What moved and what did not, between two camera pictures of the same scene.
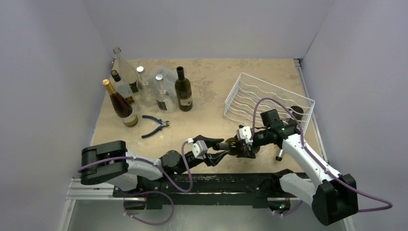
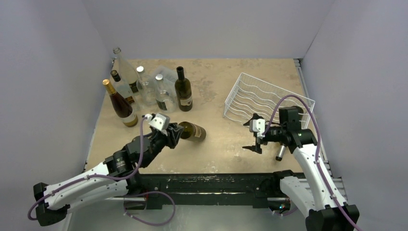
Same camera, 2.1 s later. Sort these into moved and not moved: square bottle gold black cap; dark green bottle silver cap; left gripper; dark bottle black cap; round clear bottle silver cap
Moved: left gripper; dark green bottle silver cap
Not moved: square bottle gold black cap; round clear bottle silver cap; dark bottle black cap
